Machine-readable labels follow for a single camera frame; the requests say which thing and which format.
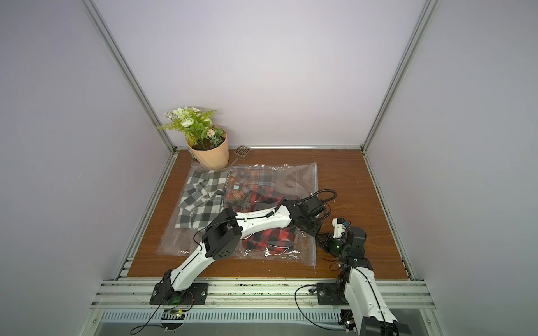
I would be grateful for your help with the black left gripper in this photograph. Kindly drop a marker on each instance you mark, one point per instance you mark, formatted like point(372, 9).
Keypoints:
point(315, 232)

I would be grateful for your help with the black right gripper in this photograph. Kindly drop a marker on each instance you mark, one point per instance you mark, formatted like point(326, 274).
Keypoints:
point(330, 244)

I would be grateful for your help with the red black plaid shirt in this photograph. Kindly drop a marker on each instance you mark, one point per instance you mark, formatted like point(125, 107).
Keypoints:
point(271, 242)

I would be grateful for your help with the clear plastic vacuum bag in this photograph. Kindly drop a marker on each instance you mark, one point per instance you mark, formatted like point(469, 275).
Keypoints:
point(299, 180)

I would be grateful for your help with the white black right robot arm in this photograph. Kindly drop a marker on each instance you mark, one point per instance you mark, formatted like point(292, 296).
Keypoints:
point(369, 314)

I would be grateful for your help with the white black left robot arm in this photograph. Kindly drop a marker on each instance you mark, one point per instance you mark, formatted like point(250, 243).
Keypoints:
point(221, 238)

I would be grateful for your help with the multicolour tartan shirt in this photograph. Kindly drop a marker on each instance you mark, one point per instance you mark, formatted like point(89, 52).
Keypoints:
point(250, 189)

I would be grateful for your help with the grey white checked shirt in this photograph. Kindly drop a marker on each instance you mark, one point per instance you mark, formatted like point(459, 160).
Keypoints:
point(202, 199)

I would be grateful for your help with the small brown slotted scoop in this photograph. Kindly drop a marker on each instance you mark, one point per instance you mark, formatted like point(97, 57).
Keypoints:
point(241, 153)

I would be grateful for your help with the terracotta flower pot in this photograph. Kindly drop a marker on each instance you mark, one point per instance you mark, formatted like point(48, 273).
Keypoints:
point(216, 158)

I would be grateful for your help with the artificial green white plant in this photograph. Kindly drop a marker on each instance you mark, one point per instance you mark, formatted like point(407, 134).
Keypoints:
point(198, 127)

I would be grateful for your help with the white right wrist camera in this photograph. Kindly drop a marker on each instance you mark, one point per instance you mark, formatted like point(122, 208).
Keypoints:
point(340, 225)

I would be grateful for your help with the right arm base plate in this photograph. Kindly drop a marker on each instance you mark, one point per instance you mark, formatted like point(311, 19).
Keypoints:
point(330, 293)

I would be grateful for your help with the aluminium front rail frame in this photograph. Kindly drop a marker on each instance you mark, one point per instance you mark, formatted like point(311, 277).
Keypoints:
point(228, 301)

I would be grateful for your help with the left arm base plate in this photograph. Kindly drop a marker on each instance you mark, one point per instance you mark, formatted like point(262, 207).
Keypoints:
point(196, 294)

